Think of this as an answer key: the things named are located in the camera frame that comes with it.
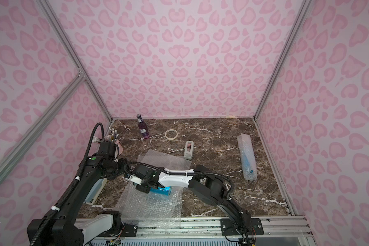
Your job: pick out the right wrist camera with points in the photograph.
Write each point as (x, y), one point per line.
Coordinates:
(133, 178)

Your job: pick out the beige masking tape roll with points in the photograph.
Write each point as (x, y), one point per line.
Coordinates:
(171, 134)

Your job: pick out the purple glass bottle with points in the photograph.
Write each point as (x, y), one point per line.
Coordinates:
(143, 127)

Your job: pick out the white tape dispenser pink roll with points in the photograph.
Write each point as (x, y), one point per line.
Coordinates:
(189, 150)

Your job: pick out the light blue stapler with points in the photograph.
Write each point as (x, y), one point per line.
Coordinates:
(95, 191)

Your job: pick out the pink pen cup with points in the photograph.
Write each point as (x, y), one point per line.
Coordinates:
(119, 148)

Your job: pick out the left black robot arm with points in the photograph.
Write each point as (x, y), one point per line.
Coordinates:
(57, 227)

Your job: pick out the blue glass bottle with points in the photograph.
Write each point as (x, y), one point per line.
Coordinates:
(162, 191)

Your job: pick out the blue bottle with label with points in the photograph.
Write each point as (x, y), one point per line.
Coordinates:
(249, 173)

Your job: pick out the bubble wrap sheet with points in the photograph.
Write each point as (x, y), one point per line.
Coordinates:
(245, 147)
(158, 208)

